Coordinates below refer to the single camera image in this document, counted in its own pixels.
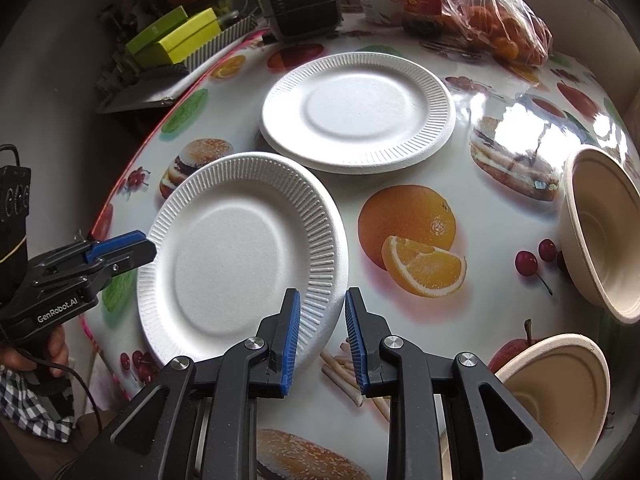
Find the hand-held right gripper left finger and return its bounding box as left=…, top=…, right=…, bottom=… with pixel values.
left=65, top=287, right=302, bottom=480

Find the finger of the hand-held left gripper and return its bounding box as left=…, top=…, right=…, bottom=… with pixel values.
left=96, top=239, right=157, bottom=289
left=84, top=230, right=148, bottom=265

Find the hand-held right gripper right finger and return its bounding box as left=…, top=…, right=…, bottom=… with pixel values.
left=344, top=287, right=583, bottom=480

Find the beige paper bowl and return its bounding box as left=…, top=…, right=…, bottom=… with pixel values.
left=561, top=145, right=640, bottom=325
left=494, top=332, right=612, bottom=470

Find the person's left forearm checked sleeve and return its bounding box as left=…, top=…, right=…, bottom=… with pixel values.
left=0, top=364, right=77, bottom=444

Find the person's left hand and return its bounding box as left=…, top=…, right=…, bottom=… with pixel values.
left=0, top=325, right=69, bottom=378

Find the dark grey flat board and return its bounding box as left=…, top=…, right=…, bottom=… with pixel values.
left=96, top=64, right=190, bottom=114

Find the green cardboard box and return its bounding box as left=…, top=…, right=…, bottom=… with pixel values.
left=124, top=6, right=189, bottom=57

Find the yellow-green cardboard box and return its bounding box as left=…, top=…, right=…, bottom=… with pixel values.
left=155, top=8, right=224, bottom=64

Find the striped grey box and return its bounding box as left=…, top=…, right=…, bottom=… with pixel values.
left=184, top=11, right=257, bottom=72

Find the small grey desk heater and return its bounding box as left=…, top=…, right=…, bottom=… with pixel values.
left=255, top=0, right=345, bottom=44

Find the white paper cup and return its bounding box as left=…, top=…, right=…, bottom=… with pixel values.
left=350, top=0, right=404, bottom=26

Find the plastic bag of oranges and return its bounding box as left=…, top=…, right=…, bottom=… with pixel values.
left=442, top=0, right=554, bottom=68

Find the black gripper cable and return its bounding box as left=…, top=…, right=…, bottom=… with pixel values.
left=0, top=144, right=104, bottom=461

